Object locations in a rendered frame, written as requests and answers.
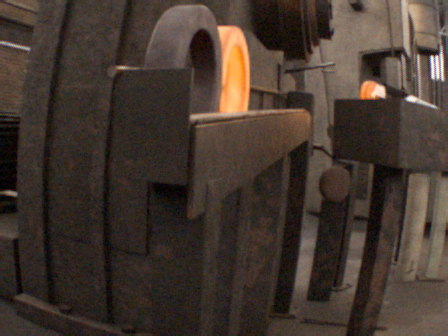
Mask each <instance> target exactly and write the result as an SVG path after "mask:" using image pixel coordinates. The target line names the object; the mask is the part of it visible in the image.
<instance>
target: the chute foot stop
mask: <svg viewBox="0 0 448 336"><path fill-rule="evenodd" d="M193 74H194V68H172V67H171V68H153V69H148V68H141V69H129V70H126V69H123V70H122V82H121V89H120V98H119V115H118V128H117V149H116V178H121V179H131V180H140V181H149V182H159V183H169V184H174V185H178V186H187V185H188V163H189V140H190V117H191V99H192V96H193Z"/></svg>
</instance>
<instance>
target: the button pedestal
mask: <svg viewBox="0 0 448 336"><path fill-rule="evenodd" d="M447 217H448V172H447V171H438V174H437V189H436V198H435V206H434V214H433V222H432V229H431V234H430V239H429V244H428V252H427V257H426V261H425V267H424V271H422V272H421V271H418V272H417V271H416V277H417V279H418V281H419V282H426V281H427V282H430V281H431V282H434V281H435V282H438V281H439V282H441V281H443V282H445V280H444V278H443V276H442V275H441V273H440V272H439V271H438V270H439V264H440V258H441V254H442V249H443V242H444V235H445V230H446V224H447Z"/></svg>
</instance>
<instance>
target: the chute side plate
mask: <svg viewBox="0 0 448 336"><path fill-rule="evenodd" d="M308 116H309V120H308ZM311 118H312V117H311V116H310V115H309V114H307V113H301V112H299V113H293V114H287V115H274V116H266V117H260V118H253V119H240V120H232V121H225V122H218V123H211V124H205V125H197V126H191V135H190V157H189V181H188V203H187V218H188V219H193V218H195V217H196V216H199V215H201V214H202V213H203V212H205V194H206V183H207V181H211V180H215V179H220V178H222V180H223V186H222V199H223V198H224V197H226V196H227V195H228V194H230V193H231V192H234V191H236V190H237V189H238V188H240V187H241V186H243V185H244V184H246V183H247V182H248V181H249V180H250V179H252V178H253V177H255V176H256V175H258V174H259V173H260V172H262V171H263V170H265V169H266V168H268V167H269V166H271V165H272V164H273V163H275V161H277V160H278V159H280V158H281V157H282V156H283V153H284V142H288V153H289V152H290V151H292V150H293V149H294V148H296V147H297V146H298V145H299V144H301V143H302V142H304V141H309V131H311Z"/></svg>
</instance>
